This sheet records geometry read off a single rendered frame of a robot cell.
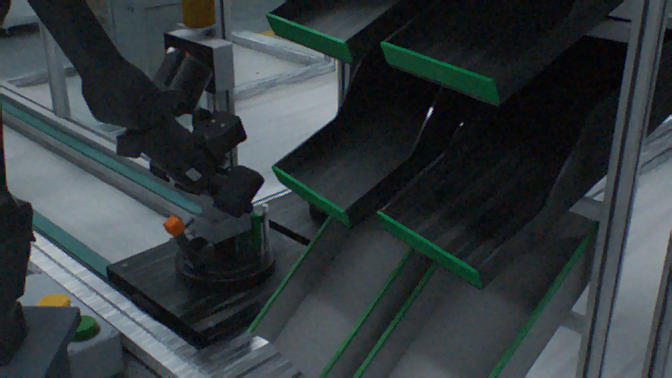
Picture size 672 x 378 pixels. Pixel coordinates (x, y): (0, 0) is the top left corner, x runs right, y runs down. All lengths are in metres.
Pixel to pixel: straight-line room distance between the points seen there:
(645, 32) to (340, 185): 0.32
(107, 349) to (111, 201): 0.49
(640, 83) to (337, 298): 0.41
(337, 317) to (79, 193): 0.76
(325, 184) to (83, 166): 0.90
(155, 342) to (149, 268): 0.16
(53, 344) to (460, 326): 0.41
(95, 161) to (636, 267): 1.00
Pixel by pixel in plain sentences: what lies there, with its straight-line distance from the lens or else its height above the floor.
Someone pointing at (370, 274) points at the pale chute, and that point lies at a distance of 0.88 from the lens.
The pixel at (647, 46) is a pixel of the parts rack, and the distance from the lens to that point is 0.67.
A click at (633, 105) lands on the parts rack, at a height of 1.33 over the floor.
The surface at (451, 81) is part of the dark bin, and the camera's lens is 0.63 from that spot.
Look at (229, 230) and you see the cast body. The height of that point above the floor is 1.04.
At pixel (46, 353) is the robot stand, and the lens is 0.85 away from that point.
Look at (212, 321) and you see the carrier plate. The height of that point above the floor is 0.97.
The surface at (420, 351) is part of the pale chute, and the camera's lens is 0.83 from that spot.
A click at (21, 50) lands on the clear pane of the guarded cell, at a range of 2.37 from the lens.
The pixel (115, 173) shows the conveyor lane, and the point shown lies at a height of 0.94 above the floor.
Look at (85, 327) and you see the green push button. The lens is 1.04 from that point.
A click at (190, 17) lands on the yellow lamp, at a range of 1.20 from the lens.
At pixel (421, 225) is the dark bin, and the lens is 0.74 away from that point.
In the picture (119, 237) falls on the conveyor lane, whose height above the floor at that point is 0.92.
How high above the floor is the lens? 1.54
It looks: 25 degrees down
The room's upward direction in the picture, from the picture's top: straight up
